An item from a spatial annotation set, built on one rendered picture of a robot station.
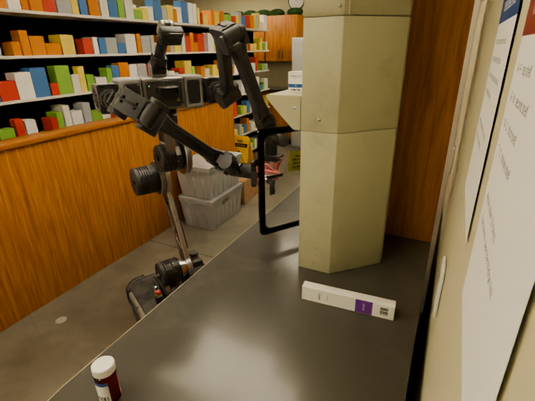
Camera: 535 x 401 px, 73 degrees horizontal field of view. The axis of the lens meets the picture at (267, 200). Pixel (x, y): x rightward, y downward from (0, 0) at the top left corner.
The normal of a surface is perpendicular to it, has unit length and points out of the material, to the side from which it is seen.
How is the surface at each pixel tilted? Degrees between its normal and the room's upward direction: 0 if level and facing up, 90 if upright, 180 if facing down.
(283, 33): 90
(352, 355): 0
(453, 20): 90
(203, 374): 0
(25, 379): 0
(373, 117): 90
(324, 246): 90
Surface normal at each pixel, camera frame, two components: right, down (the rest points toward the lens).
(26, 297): 0.89, 0.16
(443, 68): -0.45, 0.35
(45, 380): -0.02, -0.92
